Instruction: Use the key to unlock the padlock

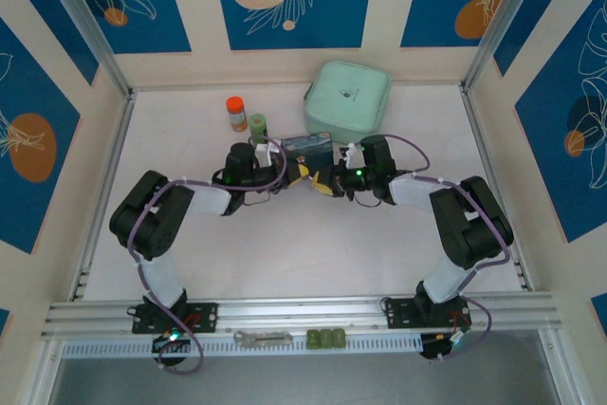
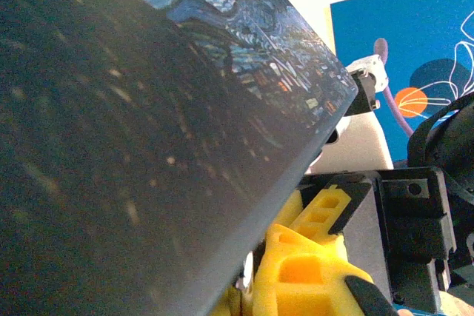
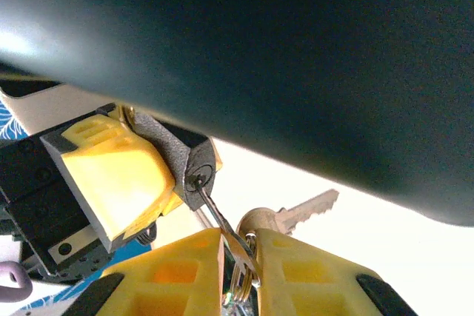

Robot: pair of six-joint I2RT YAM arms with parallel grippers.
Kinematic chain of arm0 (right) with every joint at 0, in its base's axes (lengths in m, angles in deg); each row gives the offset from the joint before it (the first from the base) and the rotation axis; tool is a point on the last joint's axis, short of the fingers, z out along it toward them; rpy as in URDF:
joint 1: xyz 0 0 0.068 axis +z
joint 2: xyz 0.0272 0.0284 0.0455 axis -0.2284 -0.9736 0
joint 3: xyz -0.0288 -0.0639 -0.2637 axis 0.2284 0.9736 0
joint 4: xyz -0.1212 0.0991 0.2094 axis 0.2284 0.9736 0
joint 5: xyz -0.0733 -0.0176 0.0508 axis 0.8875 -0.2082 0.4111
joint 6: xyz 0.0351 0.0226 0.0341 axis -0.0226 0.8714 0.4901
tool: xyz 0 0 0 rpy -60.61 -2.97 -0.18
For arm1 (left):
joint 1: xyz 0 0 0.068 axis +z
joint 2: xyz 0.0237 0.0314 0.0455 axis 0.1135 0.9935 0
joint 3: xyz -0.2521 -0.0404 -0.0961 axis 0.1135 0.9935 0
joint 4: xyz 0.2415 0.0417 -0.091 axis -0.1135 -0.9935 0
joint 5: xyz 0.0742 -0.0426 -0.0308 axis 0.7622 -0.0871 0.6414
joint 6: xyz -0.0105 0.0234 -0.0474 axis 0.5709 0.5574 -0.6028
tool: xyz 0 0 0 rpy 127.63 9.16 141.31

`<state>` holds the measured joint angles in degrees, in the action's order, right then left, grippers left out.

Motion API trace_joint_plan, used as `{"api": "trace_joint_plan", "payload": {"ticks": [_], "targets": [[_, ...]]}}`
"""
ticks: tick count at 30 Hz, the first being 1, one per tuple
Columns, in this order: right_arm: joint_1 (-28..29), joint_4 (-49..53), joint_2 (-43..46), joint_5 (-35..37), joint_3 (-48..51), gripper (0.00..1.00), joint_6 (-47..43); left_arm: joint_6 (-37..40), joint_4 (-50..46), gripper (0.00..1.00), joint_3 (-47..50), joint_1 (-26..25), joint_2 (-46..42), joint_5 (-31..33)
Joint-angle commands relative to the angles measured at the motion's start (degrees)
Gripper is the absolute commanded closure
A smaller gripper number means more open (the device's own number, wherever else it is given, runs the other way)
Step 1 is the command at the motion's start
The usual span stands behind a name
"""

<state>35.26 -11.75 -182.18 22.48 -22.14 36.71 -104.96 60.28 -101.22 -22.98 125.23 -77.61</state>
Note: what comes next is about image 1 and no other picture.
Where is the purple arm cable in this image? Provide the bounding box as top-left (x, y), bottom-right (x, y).
top-left (378, 133), bottom-right (514, 361)
top-left (126, 138), bottom-right (288, 376)

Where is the starry night painted box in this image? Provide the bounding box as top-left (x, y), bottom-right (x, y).
top-left (279, 132), bottom-right (336, 170)

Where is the long aluminium base rail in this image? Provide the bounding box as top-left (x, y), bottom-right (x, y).
top-left (40, 293), bottom-right (563, 341)

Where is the mint green zip case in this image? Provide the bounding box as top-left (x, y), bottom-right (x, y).
top-left (302, 61), bottom-right (393, 145)

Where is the aluminium side rail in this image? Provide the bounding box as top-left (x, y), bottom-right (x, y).
top-left (459, 86), bottom-right (532, 292)
top-left (68, 91), bottom-right (138, 302)

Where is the black controller board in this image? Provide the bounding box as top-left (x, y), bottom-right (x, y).
top-left (420, 331), bottom-right (469, 362)
top-left (151, 333), bottom-right (192, 355)

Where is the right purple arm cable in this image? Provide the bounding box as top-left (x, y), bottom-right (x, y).
top-left (378, 133), bottom-right (514, 361)

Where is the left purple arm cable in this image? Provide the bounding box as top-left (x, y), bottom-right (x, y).
top-left (126, 138), bottom-right (288, 376)

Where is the white slotted cable duct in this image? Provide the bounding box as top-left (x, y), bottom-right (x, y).
top-left (61, 332), bottom-right (423, 359)

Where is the aluminium frame post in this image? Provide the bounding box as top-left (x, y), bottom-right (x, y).
top-left (35, 0), bottom-right (135, 99)
top-left (460, 0), bottom-right (554, 93)

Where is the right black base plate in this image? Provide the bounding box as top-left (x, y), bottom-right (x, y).
top-left (384, 298), bottom-right (473, 330)

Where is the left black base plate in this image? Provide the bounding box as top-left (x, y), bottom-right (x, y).
top-left (131, 302), bottom-right (219, 335)

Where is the green bottle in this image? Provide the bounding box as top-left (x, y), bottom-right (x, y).
top-left (248, 113), bottom-right (269, 145)

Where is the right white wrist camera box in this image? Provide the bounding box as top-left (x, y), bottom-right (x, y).
top-left (338, 142), bottom-right (365, 164)

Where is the orange capped bottle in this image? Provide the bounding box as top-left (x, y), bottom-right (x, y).
top-left (225, 96), bottom-right (248, 133)

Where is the flat silver metal bracket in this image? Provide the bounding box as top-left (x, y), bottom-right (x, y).
top-left (232, 330), bottom-right (294, 347)

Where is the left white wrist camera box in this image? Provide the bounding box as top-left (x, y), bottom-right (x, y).
top-left (254, 141), bottom-right (282, 167)

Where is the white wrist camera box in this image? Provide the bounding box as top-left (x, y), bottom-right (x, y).
top-left (254, 141), bottom-right (282, 167)
top-left (338, 142), bottom-right (365, 164)

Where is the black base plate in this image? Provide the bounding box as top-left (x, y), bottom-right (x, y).
top-left (384, 298), bottom-right (473, 330)
top-left (131, 302), bottom-right (219, 335)

